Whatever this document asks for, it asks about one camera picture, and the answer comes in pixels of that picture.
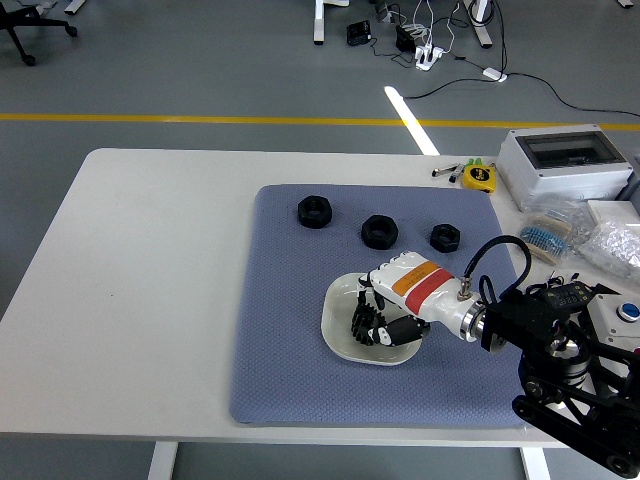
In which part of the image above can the small black hex nut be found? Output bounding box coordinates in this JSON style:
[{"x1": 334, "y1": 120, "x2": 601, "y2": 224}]
[{"x1": 429, "y1": 223, "x2": 462, "y2": 254}]

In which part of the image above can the grey electrical enclosure box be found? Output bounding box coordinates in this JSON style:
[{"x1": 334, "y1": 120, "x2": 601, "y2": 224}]
[{"x1": 496, "y1": 124, "x2": 636, "y2": 214}]

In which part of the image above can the blue-grey textured mat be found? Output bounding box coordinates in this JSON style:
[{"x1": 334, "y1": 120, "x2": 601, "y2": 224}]
[{"x1": 228, "y1": 183, "x2": 531, "y2": 429}]

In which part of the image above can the white desk leg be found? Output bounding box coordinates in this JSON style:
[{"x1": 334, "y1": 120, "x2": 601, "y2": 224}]
[
  {"x1": 313, "y1": 0, "x2": 351, "y2": 46},
  {"x1": 462, "y1": 0, "x2": 496, "y2": 50}
]

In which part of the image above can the yellow tape measure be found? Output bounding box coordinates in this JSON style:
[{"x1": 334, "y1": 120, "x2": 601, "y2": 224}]
[{"x1": 460, "y1": 163, "x2": 497, "y2": 194}]

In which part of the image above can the flat white box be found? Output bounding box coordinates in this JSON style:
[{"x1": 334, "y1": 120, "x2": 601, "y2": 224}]
[{"x1": 585, "y1": 198, "x2": 640, "y2": 231}]

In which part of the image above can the large black hex nut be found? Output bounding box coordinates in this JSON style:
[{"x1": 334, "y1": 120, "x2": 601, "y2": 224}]
[
  {"x1": 296, "y1": 195, "x2": 333, "y2": 230},
  {"x1": 361, "y1": 214, "x2": 400, "y2": 250}
]

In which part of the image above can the long black floor cable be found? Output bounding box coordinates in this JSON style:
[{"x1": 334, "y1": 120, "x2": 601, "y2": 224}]
[{"x1": 394, "y1": 72, "x2": 640, "y2": 119}]

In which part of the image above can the bag of blue resistor strips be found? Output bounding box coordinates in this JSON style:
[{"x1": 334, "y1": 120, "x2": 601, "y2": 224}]
[{"x1": 517, "y1": 197, "x2": 594, "y2": 266}]

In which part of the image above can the black power adapter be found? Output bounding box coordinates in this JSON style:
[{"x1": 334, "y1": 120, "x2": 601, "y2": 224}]
[
  {"x1": 394, "y1": 24, "x2": 417, "y2": 53},
  {"x1": 346, "y1": 20, "x2": 372, "y2": 48}
]

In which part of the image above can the clear bag of small parts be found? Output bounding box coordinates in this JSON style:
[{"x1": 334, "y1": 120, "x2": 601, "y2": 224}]
[{"x1": 579, "y1": 219, "x2": 640, "y2": 289}]

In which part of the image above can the white square dish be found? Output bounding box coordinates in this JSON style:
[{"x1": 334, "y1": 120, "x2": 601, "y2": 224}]
[{"x1": 319, "y1": 272, "x2": 426, "y2": 368}]

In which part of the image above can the large black bevel gear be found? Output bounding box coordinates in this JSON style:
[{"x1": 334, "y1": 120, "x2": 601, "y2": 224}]
[{"x1": 351, "y1": 317, "x2": 386, "y2": 347}]

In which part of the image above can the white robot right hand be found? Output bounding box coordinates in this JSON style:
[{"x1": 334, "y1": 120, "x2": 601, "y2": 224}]
[{"x1": 352, "y1": 252, "x2": 477, "y2": 347}]

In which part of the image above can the white power strip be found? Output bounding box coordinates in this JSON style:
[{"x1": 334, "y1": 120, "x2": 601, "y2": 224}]
[{"x1": 414, "y1": 44, "x2": 445, "y2": 71}]

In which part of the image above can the white cable bundle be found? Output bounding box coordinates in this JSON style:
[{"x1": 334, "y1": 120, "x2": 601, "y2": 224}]
[{"x1": 412, "y1": 0, "x2": 459, "y2": 54}]

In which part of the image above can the white table leg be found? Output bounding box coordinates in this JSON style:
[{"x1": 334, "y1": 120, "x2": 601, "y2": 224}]
[
  {"x1": 519, "y1": 446, "x2": 551, "y2": 480},
  {"x1": 147, "y1": 442, "x2": 179, "y2": 480}
]

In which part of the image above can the black office chair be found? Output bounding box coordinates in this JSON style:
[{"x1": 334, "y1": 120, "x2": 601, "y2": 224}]
[{"x1": 0, "y1": 0, "x2": 80, "y2": 68}]

